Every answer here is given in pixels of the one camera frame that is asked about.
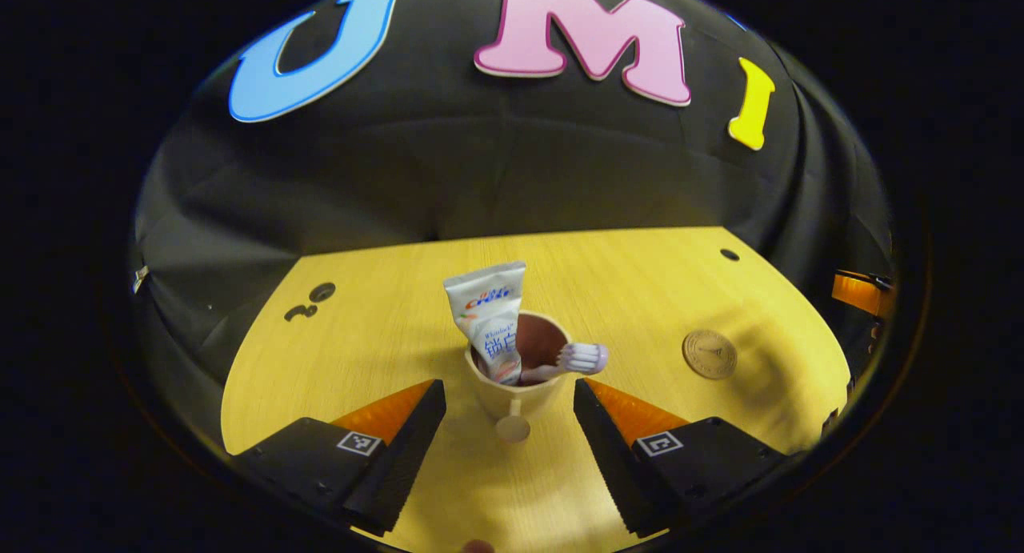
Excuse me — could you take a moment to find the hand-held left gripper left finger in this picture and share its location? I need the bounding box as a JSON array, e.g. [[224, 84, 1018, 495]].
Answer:
[[232, 379, 447, 538]]

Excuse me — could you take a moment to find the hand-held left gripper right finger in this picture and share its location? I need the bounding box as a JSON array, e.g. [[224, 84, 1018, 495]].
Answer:
[[573, 379, 801, 538]]

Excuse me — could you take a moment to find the white toothbrush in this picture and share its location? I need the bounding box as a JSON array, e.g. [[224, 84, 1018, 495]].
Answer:
[[518, 343, 610, 384]]

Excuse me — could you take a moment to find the beige cup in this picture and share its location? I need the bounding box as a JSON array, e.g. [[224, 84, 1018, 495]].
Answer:
[[464, 311, 573, 444]]

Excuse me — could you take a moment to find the round brown coaster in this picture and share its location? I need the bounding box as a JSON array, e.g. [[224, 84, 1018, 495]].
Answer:
[[682, 330, 738, 380]]

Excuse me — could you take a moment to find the white toothpaste tube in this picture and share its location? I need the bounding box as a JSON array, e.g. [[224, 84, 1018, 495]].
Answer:
[[443, 262, 527, 387]]

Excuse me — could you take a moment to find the yellow wooden desktop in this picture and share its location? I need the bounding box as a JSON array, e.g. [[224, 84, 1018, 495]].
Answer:
[[220, 226, 853, 553]]

